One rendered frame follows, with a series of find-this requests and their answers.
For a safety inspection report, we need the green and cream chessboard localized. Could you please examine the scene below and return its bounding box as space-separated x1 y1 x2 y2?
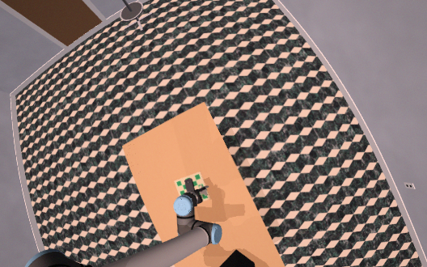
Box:
174 172 210 201

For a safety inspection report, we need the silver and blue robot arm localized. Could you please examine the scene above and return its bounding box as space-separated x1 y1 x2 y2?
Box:
25 178 222 267

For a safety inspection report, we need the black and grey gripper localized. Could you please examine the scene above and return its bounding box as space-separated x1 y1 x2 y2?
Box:
195 185 209 204

